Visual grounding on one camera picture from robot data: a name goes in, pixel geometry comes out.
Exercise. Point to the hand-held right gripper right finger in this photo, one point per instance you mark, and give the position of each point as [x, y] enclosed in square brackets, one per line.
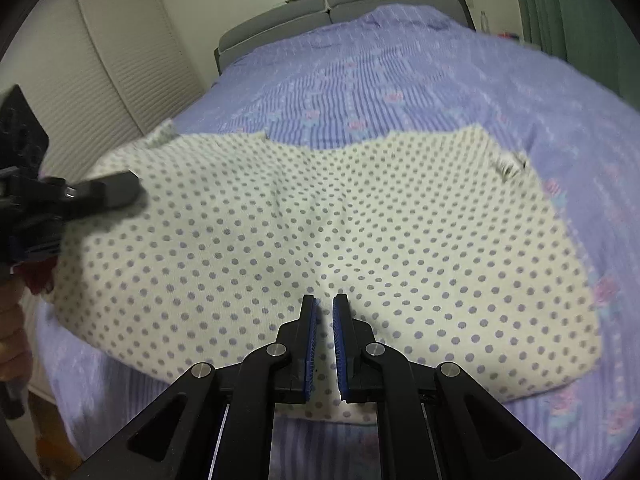
[341, 355]

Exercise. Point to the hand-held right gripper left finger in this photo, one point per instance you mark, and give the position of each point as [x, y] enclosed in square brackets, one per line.
[309, 355]

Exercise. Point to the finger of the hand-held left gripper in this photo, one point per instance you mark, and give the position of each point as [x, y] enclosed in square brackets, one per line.
[107, 192]

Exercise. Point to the cream polka-dot long-sleeved shirt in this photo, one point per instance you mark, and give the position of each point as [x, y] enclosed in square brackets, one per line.
[320, 245]

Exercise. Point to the person's left hand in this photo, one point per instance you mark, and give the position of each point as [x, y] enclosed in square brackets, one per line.
[12, 330]

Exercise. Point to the white louvered wardrobe door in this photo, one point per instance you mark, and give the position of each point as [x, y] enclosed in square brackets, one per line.
[55, 80]
[145, 45]

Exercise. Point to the grey upholstered bed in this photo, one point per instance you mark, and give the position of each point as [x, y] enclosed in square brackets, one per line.
[320, 15]

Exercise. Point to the bed with purple sheet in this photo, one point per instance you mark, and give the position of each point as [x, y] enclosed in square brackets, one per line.
[380, 80]

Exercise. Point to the small red item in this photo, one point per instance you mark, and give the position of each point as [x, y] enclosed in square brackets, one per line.
[509, 35]

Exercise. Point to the clear plastic bottle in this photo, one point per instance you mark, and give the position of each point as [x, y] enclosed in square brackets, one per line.
[483, 20]

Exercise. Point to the green curtain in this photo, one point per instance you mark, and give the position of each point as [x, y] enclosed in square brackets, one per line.
[555, 5]

